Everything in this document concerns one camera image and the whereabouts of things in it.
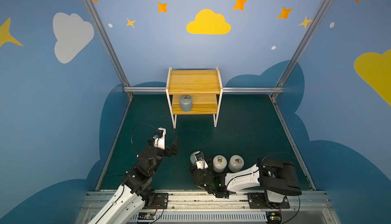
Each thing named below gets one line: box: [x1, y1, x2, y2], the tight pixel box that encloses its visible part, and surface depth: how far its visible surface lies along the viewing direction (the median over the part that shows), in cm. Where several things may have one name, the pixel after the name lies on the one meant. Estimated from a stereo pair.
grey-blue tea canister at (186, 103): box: [180, 94, 193, 112], surface depth 89 cm
